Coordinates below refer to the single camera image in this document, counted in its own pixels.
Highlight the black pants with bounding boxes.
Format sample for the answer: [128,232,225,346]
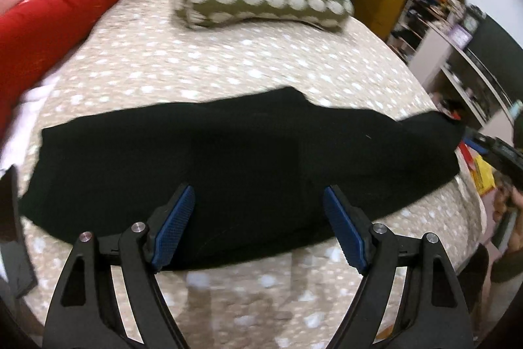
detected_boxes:
[18,86,466,272]

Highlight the dark green board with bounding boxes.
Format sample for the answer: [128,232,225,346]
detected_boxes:
[466,14,523,106]

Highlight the red floral bolster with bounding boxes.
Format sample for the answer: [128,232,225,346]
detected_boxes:
[0,0,213,137]

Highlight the cluttered shelf unit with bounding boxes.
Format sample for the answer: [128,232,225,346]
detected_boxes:
[386,0,523,129]

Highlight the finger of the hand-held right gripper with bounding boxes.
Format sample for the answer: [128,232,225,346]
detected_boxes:
[466,130,497,161]

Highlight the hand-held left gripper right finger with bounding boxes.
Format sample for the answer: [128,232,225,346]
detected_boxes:
[322,185,475,349]

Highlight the white bed sheet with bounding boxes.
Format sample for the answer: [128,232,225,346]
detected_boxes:
[0,83,56,170]

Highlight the beige dotted bed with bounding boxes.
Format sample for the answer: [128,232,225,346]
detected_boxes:
[8,0,487,349]

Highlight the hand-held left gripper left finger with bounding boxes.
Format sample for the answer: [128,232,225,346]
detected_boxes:
[43,184,196,349]

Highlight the yellow red packet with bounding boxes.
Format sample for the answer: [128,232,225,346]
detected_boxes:
[460,142,497,196]

